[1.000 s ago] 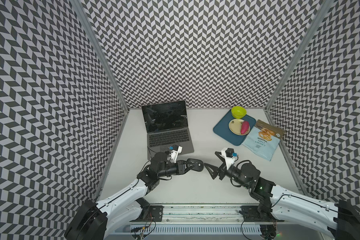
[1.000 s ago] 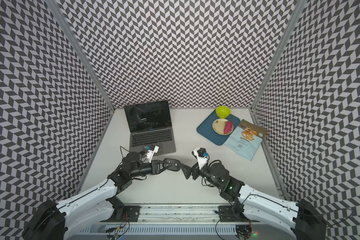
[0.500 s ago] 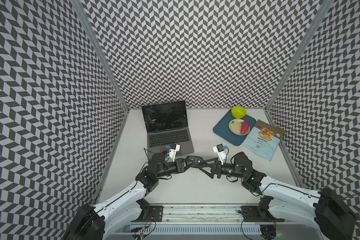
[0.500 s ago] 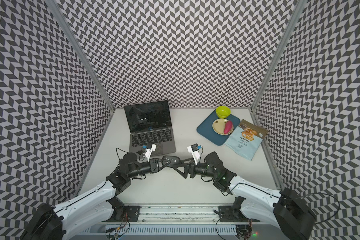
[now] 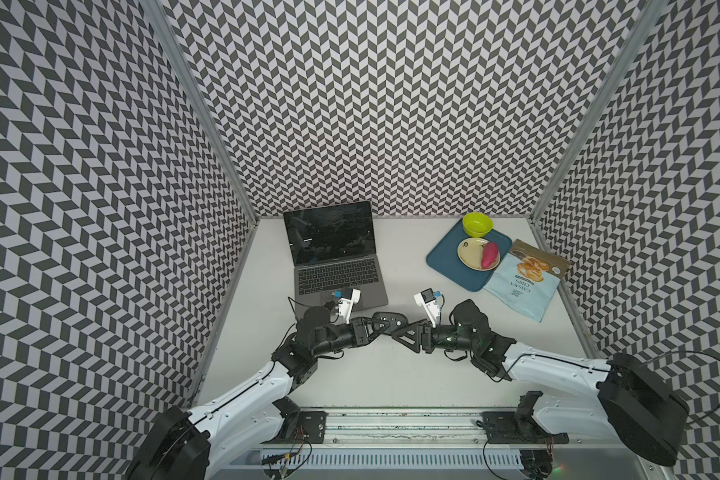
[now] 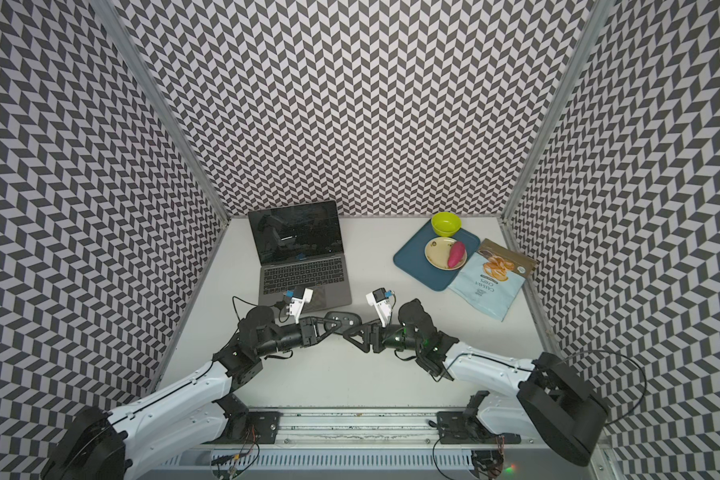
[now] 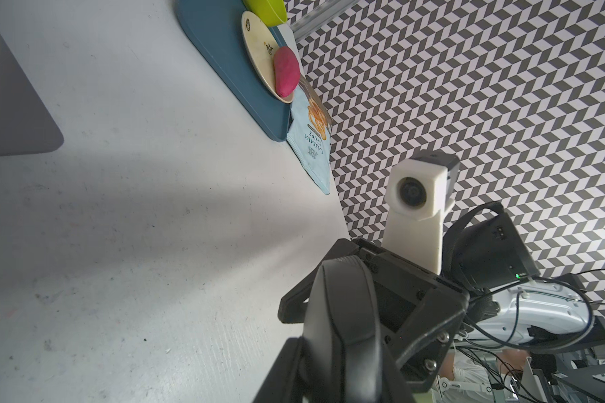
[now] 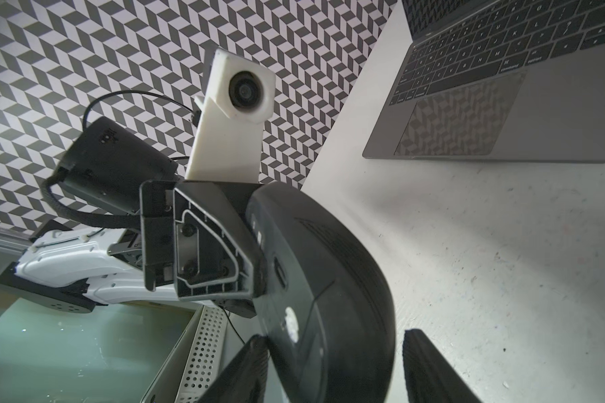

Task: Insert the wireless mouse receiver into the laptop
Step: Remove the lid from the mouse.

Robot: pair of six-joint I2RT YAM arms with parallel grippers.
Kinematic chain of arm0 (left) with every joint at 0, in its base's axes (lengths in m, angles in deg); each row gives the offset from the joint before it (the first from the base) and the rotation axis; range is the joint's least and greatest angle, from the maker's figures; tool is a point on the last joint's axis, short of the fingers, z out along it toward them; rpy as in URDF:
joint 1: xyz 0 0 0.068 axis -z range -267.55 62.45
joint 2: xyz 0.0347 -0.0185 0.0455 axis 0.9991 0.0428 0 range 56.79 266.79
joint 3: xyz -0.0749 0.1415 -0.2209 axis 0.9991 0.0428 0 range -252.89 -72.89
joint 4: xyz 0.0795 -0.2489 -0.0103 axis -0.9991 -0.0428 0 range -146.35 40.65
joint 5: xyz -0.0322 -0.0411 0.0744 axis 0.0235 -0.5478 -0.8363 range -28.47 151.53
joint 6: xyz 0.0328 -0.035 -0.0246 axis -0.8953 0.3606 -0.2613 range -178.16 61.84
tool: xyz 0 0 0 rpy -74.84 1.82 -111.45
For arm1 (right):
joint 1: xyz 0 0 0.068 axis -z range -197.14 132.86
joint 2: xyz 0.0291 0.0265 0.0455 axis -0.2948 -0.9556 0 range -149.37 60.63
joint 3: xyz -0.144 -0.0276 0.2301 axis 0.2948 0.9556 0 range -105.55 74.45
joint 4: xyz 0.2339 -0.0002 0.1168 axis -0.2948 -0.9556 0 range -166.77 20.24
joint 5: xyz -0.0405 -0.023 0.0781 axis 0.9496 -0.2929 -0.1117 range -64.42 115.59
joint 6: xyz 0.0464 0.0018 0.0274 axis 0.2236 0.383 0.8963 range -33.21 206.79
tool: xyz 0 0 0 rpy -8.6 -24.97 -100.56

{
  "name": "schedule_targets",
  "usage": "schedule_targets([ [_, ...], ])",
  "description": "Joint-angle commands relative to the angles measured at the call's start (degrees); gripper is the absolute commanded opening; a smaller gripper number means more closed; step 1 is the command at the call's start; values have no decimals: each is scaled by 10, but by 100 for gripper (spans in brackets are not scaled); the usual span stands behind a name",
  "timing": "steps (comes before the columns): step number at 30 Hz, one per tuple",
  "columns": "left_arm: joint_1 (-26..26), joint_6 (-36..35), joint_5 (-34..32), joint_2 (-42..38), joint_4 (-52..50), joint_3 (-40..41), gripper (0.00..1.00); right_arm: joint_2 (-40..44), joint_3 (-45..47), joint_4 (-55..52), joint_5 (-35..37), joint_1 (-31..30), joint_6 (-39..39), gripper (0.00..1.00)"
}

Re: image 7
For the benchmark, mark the lime green bowl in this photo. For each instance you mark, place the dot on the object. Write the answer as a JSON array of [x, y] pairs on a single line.
[[271, 12]]

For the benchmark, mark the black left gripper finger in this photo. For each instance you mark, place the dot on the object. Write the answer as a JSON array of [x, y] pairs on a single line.
[[283, 383]]

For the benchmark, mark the cassava chips bag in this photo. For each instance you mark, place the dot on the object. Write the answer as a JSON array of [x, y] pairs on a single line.
[[310, 131]]

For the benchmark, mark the teal plastic tray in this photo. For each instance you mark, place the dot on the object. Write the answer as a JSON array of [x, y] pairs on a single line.
[[214, 29]]

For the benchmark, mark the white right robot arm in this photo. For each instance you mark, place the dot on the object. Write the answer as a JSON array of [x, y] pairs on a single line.
[[510, 304]]

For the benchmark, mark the magenta sweet potato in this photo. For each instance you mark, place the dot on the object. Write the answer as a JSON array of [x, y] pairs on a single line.
[[286, 70]]

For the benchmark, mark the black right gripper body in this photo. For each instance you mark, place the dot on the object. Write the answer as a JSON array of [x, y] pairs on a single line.
[[419, 314]]

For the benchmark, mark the aluminium corner post right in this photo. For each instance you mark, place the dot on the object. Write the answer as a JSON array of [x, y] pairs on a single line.
[[320, 16]]

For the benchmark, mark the grey laptop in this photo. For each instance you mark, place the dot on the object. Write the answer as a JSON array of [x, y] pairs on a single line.
[[26, 125]]

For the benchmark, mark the black wireless mouse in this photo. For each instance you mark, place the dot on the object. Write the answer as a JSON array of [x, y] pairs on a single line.
[[342, 337]]

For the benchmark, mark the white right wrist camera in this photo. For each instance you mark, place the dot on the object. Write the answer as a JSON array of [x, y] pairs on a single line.
[[419, 197]]

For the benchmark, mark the cream patterned plate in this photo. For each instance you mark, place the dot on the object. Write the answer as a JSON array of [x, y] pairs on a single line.
[[261, 45]]

